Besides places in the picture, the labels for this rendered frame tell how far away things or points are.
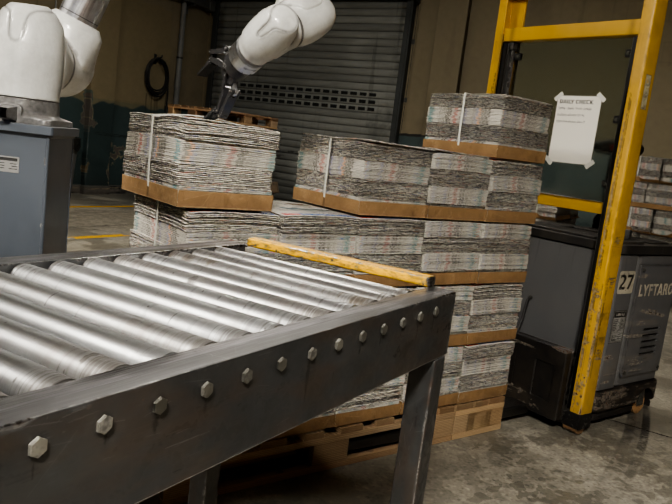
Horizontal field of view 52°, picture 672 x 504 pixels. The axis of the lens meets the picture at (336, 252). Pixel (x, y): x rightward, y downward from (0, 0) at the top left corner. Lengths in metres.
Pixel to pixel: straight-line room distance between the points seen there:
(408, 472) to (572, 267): 1.94
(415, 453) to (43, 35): 1.22
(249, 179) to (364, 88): 7.81
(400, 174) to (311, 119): 7.84
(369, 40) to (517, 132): 7.21
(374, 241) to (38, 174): 1.02
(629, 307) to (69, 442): 2.81
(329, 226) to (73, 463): 1.53
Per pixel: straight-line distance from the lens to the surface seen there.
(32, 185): 1.74
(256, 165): 1.91
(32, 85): 1.77
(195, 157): 1.82
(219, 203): 1.86
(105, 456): 0.67
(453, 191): 2.41
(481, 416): 2.84
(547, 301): 3.24
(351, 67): 9.83
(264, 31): 1.71
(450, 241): 2.44
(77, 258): 1.24
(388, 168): 2.22
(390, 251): 2.26
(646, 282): 3.27
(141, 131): 2.05
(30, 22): 1.79
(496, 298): 2.70
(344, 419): 2.33
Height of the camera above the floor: 1.04
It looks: 9 degrees down
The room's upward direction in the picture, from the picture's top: 7 degrees clockwise
